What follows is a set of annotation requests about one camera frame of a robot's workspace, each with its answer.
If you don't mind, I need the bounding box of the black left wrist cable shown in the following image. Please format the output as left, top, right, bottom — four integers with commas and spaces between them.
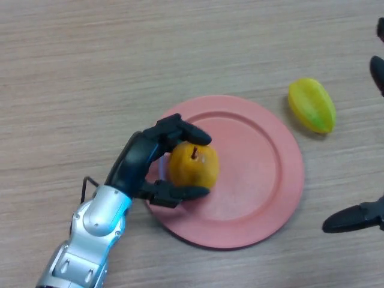
79, 176, 100, 205

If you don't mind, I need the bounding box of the pink round plate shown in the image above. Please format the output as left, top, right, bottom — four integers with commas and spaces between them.
143, 95, 305, 249

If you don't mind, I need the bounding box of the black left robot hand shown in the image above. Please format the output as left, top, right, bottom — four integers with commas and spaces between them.
104, 113, 212, 209

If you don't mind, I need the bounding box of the yellow green starfruit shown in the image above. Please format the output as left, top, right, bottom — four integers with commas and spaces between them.
287, 77, 337, 134

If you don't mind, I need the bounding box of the yellow orange pear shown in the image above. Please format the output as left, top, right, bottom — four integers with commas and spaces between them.
169, 141, 220, 190

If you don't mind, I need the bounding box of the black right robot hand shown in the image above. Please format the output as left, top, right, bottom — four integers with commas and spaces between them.
322, 17, 384, 234

